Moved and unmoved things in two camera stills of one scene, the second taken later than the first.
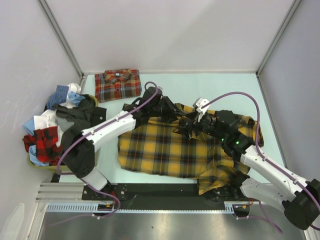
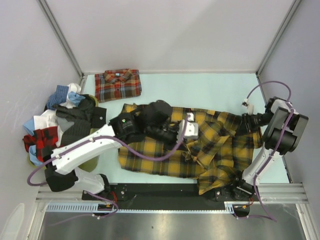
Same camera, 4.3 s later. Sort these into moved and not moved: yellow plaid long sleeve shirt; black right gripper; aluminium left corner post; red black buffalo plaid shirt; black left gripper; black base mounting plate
Moved: black right gripper; black left gripper
Not moved: aluminium left corner post; yellow plaid long sleeve shirt; red black buffalo plaid shirt; black base mounting plate
